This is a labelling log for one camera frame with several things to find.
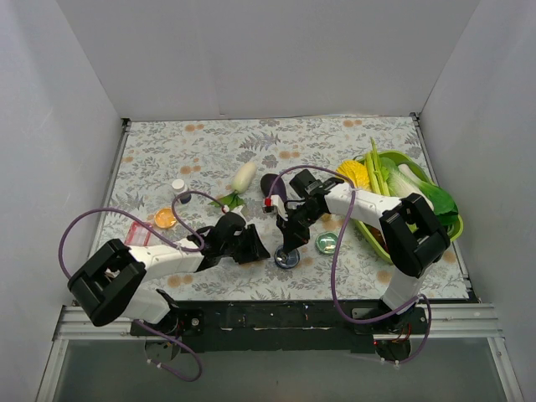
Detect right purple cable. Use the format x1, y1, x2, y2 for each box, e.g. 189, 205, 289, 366
267, 165, 432, 364

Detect celery stalks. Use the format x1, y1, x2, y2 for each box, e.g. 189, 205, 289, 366
364, 138, 395, 196

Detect floral table mat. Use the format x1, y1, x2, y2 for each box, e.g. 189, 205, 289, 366
79, 116, 470, 302

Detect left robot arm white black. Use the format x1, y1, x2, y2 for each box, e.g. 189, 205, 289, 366
68, 212, 270, 335

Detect green bok choy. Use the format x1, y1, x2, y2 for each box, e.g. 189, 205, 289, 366
418, 180, 459, 226

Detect white blue pill bottle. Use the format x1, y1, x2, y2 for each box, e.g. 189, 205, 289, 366
171, 178, 191, 204

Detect pink rectangular pill box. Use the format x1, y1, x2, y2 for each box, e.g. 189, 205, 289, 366
124, 222, 152, 246

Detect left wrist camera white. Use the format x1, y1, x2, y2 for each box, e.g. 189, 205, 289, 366
223, 205, 245, 220

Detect white radish with leaves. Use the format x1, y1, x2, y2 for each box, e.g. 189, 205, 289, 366
210, 162, 257, 210

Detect green vegetable basket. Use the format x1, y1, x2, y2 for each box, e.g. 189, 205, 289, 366
354, 150, 464, 265

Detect blue round pill box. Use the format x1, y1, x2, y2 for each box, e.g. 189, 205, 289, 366
274, 245, 301, 270

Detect black front rail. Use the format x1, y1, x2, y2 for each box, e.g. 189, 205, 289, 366
156, 301, 428, 353

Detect napa cabbage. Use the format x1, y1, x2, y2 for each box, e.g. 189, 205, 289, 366
386, 165, 434, 209

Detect green round pill box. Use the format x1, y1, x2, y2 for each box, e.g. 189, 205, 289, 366
315, 232, 338, 255

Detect purple eggplant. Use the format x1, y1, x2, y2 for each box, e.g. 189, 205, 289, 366
260, 173, 288, 202

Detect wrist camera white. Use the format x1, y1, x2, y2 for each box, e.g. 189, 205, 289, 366
263, 194, 287, 219
223, 205, 245, 220

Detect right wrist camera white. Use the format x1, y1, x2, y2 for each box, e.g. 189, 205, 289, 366
263, 194, 287, 219

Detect orange round pill box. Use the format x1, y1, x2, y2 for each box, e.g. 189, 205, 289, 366
154, 207, 177, 229

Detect purple cable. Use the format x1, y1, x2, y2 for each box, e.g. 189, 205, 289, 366
267, 165, 432, 364
58, 191, 229, 382

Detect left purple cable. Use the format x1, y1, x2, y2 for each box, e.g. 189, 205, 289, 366
58, 191, 229, 382

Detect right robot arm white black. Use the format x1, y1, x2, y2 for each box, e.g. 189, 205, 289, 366
263, 165, 451, 333

